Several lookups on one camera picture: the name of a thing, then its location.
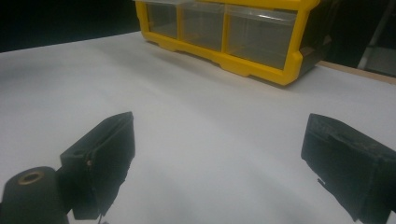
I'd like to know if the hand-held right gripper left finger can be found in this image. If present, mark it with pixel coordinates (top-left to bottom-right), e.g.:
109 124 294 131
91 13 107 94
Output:
58 110 136 221

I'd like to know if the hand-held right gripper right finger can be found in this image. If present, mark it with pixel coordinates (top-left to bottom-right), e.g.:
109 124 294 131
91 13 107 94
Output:
300 112 396 224

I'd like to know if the yellow black parts organizer cabinet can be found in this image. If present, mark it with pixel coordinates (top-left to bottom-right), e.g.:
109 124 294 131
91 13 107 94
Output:
134 0 332 87

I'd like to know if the clear plastic drawer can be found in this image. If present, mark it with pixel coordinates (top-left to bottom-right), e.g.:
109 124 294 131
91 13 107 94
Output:
178 1 226 52

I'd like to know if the grey metal stand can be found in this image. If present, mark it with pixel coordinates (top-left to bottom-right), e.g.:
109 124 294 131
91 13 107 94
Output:
357 0 396 78

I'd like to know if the set of small transparent drawers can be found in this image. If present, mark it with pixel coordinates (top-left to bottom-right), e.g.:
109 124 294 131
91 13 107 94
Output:
144 0 299 71

